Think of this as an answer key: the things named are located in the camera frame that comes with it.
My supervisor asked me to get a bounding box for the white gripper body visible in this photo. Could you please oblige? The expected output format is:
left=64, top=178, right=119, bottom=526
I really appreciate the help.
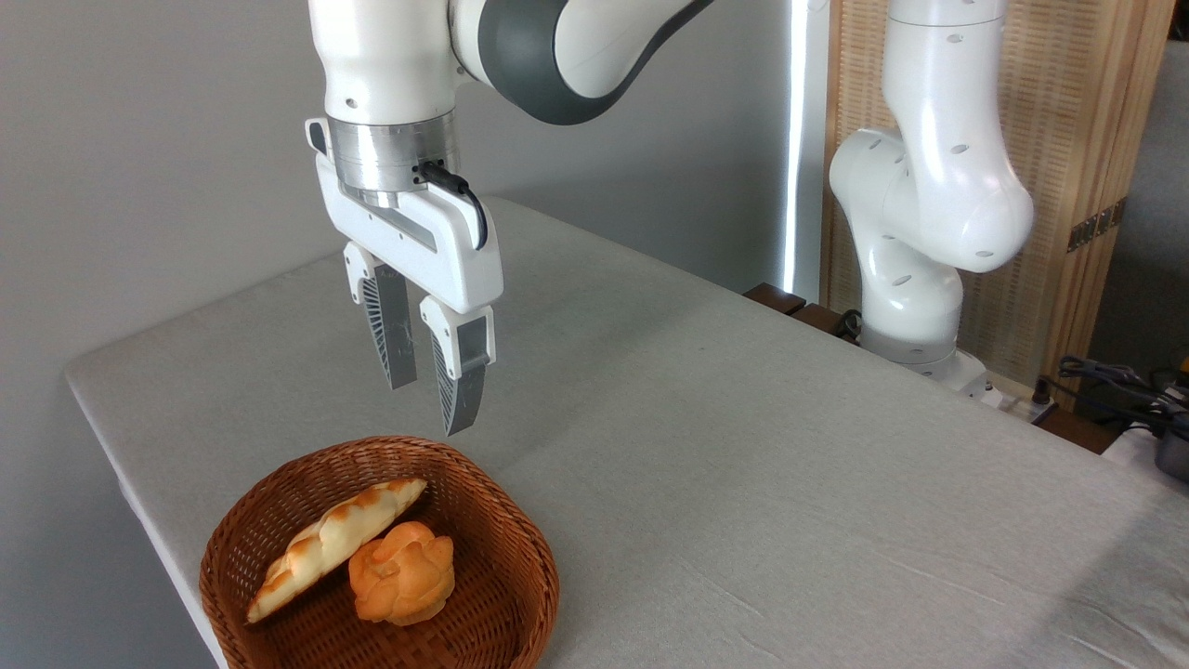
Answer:
left=306, top=116, right=504, bottom=316

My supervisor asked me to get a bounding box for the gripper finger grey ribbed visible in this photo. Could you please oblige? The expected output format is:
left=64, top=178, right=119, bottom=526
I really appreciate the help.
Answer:
left=420, top=295, right=496, bottom=438
left=344, top=242, right=418, bottom=391

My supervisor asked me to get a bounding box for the long toasted bread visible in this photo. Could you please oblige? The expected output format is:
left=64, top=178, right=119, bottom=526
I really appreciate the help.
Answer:
left=246, top=478, right=429, bottom=624

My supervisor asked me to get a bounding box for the round orange bread bun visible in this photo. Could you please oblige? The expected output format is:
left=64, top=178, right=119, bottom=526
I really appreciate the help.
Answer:
left=348, top=520, right=456, bottom=626

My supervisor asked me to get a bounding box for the brown wicker basket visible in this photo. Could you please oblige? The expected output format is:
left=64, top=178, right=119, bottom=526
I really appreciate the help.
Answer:
left=199, top=436, right=560, bottom=669

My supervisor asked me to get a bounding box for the grey tablecloth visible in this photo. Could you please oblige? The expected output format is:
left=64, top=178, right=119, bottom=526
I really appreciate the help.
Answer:
left=63, top=195, right=1189, bottom=669

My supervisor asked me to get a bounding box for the white power strip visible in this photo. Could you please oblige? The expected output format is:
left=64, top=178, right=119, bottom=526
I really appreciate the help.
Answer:
left=983, top=376, right=1060, bottom=426

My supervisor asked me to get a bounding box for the dark metal screen hinge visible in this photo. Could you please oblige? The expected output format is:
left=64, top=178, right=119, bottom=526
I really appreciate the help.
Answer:
left=1066, top=197, right=1128, bottom=254

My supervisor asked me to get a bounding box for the wooden folding screen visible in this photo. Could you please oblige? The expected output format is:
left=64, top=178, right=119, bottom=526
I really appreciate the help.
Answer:
left=821, top=0, right=1176, bottom=391

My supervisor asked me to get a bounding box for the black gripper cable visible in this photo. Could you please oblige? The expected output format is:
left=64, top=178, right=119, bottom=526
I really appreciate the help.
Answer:
left=418, top=161, right=489, bottom=252

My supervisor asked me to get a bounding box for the black cable bundle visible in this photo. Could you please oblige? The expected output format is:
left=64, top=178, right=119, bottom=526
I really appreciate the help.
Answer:
left=1040, top=356, right=1189, bottom=438

